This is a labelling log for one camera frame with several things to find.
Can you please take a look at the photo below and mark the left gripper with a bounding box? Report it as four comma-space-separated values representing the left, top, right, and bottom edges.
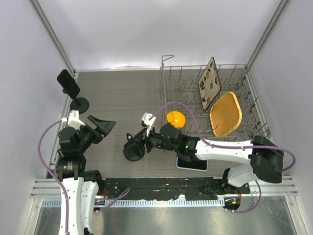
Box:
76, 115, 115, 153

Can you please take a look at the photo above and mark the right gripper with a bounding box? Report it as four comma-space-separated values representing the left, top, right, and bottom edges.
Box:
128, 124, 178, 157

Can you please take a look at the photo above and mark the black phone stand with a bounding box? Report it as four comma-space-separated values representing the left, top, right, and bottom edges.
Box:
63, 88, 89, 114
123, 133, 145, 162

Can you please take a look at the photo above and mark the black phone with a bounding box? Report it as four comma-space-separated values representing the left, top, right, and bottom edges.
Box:
57, 69, 80, 99

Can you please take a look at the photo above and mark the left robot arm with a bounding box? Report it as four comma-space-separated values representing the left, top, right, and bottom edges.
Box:
56, 115, 116, 235

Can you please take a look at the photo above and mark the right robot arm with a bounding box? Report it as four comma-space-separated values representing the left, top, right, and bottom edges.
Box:
123, 124, 284, 193

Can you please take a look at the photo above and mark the phone in light blue case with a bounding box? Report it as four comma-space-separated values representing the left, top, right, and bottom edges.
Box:
176, 157, 208, 171

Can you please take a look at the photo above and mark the yellow bowl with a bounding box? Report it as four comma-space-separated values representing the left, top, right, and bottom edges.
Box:
167, 111, 186, 129

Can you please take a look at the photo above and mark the floral square plate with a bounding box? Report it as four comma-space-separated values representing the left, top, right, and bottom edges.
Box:
198, 57, 222, 111

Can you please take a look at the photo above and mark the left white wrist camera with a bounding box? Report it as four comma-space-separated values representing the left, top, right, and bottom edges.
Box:
61, 110, 86, 130

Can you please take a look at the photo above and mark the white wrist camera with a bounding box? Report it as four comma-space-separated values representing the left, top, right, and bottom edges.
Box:
141, 113, 156, 137
61, 110, 86, 130

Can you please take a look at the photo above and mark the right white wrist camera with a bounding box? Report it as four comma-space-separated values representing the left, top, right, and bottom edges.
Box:
141, 113, 156, 137

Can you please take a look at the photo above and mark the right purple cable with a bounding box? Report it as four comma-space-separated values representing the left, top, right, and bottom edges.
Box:
149, 101, 297, 213

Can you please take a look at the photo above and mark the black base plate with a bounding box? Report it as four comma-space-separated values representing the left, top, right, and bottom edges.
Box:
98, 177, 250, 201

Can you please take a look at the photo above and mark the white cable duct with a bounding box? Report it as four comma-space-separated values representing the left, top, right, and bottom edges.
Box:
41, 198, 224, 208

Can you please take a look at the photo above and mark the grey wire dish rack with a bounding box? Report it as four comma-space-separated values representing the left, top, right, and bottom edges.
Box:
160, 55, 271, 141

